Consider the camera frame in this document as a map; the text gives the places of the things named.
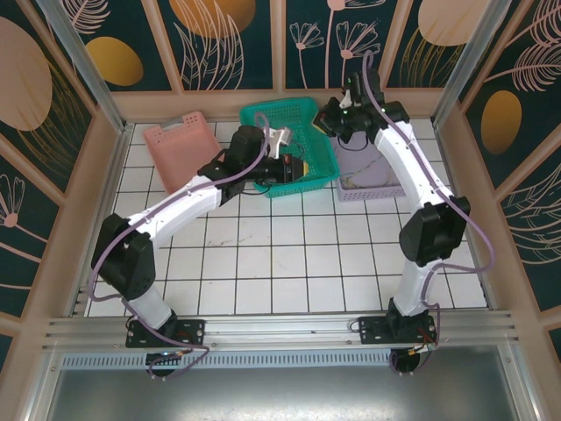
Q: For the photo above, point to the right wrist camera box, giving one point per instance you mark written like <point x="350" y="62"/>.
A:
<point x="355" y="90"/>

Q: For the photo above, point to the pink plastic basket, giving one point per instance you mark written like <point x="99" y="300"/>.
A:
<point x="184" y="153"/>

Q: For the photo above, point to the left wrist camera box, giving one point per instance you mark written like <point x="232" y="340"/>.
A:
<point x="278" y="140"/>

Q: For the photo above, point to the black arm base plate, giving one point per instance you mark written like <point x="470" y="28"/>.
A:
<point x="193" y="329"/>
<point x="372" y="329"/>

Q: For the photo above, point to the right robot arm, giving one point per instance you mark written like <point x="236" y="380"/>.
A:
<point x="416" y="166"/>

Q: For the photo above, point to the purple plastic basket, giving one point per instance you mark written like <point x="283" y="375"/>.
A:
<point x="372" y="175"/>

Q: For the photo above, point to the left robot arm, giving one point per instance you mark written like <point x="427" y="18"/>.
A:
<point x="175" y="210"/>

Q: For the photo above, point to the grey metal sheet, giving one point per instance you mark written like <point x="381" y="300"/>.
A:
<point x="280" y="394"/>

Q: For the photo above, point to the teal plastic basket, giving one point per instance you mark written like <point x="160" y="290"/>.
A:
<point x="289" y="114"/>

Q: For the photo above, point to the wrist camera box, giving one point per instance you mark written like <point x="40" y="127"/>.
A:
<point x="278" y="140"/>
<point x="355" y="90"/>

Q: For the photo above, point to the aluminium frame post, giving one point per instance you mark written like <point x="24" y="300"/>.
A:
<point x="466" y="66"/>
<point x="90" y="61"/>

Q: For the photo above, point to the aluminium side rail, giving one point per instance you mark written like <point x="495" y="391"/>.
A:
<point x="123" y="144"/>

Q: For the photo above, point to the aluminium mounting rail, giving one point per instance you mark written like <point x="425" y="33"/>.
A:
<point x="280" y="326"/>

